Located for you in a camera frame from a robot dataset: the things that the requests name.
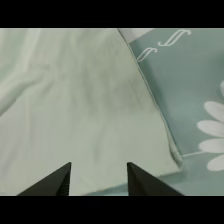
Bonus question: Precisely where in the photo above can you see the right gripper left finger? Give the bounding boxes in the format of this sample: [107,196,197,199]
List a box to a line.
[18,162,72,197]

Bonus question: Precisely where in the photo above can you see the pale green garment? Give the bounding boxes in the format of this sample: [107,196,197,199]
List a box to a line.
[0,28,184,197]

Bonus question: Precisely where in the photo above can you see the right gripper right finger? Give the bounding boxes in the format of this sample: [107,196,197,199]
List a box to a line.
[126,162,184,197]

